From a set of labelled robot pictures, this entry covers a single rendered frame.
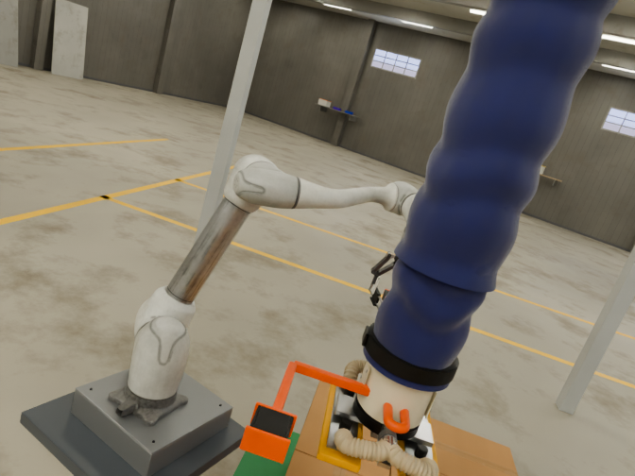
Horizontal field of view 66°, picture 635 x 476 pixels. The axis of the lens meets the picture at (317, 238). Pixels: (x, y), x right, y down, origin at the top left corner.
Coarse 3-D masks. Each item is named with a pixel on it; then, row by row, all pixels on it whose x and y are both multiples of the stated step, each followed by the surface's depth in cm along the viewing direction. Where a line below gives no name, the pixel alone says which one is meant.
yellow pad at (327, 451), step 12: (336, 396) 131; (324, 420) 121; (336, 420) 121; (348, 420) 118; (324, 432) 117; (360, 432) 121; (324, 444) 112; (324, 456) 109; (336, 456) 110; (348, 456) 111; (348, 468) 110
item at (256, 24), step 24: (264, 0) 390; (264, 24) 400; (240, 72) 406; (240, 96) 411; (240, 120) 423; (216, 168) 428; (216, 192) 433; (624, 288) 388; (624, 312) 392; (600, 336) 399; (576, 360) 418; (600, 360) 404; (576, 384) 412
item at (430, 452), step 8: (424, 416) 134; (432, 432) 130; (400, 440) 122; (408, 440) 122; (408, 448) 119; (416, 448) 118; (424, 448) 117; (432, 448) 123; (416, 456) 117; (424, 456) 116; (432, 456) 119; (400, 472) 111
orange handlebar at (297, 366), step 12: (288, 372) 114; (300, 372) 118; (312, 372) 118; (324, 372) 118; (288, 384) 109; (336, 384) 118; (348, 384) 117; (360, 384) 118; (276, 396) 104; (384, 408) 113; (384, 420) 109; (408, 420) 110; (396, 432) 107
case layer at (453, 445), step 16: (320, 384) 247; (320, 400) 234; (320, 416) 223; (304, 432) 210; (320, 432) 213; (368, 432) 222; (448, 432) 241; (464, 432) 245; (304, 448) 200; (448, 448) 229; (464, 448) 233; (480, 448) 237; (496, 448) 241; (304, 464) 192; (320, 464) 194; (368, 464) 202; (448, 464) 218; (464, 464) 221; (480, 464) 225; (496, 464) 228; (512, 464) 232
